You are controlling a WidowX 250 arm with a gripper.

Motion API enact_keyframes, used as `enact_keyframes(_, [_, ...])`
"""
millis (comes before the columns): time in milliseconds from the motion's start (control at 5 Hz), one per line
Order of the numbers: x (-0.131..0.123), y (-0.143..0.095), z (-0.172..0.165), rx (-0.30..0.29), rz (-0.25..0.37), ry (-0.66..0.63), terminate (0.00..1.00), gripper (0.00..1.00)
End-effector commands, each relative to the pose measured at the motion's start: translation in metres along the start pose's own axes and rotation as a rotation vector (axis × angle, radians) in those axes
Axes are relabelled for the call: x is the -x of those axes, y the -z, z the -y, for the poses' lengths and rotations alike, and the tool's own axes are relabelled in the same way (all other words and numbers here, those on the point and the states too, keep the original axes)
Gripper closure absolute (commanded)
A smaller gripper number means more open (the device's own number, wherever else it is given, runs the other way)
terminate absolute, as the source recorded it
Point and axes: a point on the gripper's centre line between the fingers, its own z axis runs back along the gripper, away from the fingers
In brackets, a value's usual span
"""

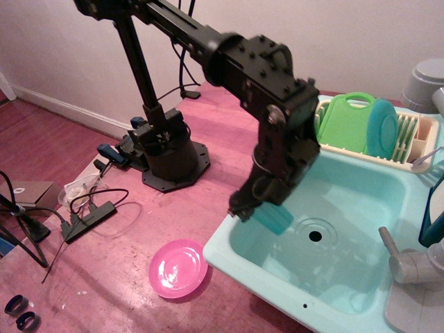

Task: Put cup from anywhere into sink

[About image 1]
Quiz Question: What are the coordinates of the grey cylinder container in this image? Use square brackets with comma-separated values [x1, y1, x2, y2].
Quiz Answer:
[401, 58, 443, 117]

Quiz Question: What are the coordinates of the teal plate in rack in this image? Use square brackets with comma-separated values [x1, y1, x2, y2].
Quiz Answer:
[366, 99, 398, 159]

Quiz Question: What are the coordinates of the green cutting board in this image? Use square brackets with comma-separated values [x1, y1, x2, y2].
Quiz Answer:
[317, 92, 375, 153]

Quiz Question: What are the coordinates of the grey toy faucet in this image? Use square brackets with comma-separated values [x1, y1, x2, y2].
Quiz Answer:
[378, 227, 443, 290]

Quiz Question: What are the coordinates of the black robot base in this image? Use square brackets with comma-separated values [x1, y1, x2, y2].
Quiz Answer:
[115, 105, 210, 193]

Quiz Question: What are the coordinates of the pink plastic plate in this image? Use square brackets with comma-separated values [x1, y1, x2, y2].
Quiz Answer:
[148, 239, 208, 299]

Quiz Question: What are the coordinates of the brown cardboard box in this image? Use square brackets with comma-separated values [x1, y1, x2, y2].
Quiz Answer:
[12, 181, 62, 217]

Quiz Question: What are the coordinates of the teal plastic cup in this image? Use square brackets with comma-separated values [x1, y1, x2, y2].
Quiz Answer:
[253, 203, 294, 235]

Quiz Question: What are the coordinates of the black ring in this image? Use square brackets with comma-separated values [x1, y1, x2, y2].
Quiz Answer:
[3, 294, 28, 316]
[15, 311, 38, 332]

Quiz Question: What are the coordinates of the black hanging cable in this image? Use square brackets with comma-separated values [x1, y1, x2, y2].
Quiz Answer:
[155, 0, 202, 101]

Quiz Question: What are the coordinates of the cream dish rack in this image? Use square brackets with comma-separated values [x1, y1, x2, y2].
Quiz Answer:
[315, 92, 440, 173]

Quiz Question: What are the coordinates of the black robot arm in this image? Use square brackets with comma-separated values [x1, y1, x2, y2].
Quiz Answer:
[76, 1, 320, 221]

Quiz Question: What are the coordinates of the light teal toy sink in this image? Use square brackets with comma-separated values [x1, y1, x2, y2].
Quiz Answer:
[202, 94, 444, 333]

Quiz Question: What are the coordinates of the black ring back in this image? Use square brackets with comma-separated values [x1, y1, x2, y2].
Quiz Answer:
[3, 294, 28, 316]

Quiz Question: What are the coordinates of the dark teal pitcher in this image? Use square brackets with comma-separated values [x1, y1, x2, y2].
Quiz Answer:
[418, 183, 443, 248]

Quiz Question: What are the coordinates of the clear plastic cup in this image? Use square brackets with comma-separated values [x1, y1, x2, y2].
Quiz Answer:
[58, 174, 105, 210]

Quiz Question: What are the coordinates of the black usb hub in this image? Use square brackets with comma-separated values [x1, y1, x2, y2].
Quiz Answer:
[61, 201, 117, 244]

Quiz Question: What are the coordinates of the black ring front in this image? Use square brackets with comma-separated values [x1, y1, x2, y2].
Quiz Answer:
[15, 311, 38, 332]

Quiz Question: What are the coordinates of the blue clamp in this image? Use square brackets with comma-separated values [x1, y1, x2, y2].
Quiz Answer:
[94, 144, 129, 176]

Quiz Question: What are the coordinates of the black power cable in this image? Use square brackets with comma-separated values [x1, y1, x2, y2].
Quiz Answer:
[0, 169, 51, 268]

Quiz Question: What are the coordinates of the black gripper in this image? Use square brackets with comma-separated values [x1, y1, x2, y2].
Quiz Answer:
[228, 78, 320, 222]

